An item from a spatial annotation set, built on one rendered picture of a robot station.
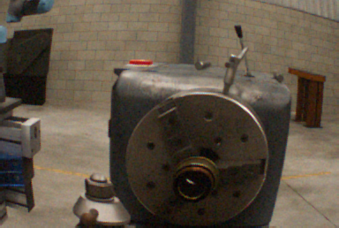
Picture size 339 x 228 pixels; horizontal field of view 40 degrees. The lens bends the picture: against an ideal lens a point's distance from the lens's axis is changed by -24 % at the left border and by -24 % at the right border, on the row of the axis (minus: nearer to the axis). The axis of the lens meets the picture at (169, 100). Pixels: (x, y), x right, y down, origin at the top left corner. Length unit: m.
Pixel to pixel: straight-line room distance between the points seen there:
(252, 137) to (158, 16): 10.12
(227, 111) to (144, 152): 0.19
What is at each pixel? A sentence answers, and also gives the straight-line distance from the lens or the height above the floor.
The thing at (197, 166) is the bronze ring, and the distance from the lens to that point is 1.09.
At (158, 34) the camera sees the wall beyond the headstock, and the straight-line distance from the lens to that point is 11.26.
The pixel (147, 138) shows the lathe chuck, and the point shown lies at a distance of 1.22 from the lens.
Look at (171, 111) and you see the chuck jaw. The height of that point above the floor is 1.20.
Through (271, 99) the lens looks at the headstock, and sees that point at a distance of 1.35.
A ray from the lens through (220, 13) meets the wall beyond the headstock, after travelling 11.46.
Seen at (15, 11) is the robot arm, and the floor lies 1.45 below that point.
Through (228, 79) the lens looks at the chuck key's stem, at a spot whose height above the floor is 1.26.
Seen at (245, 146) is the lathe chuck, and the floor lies 1.13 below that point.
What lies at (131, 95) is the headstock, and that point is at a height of 1.20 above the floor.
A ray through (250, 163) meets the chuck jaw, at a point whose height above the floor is 1.10.
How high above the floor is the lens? 1.35
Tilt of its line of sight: 6 degrees down
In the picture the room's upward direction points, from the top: 4 degrees clockwise
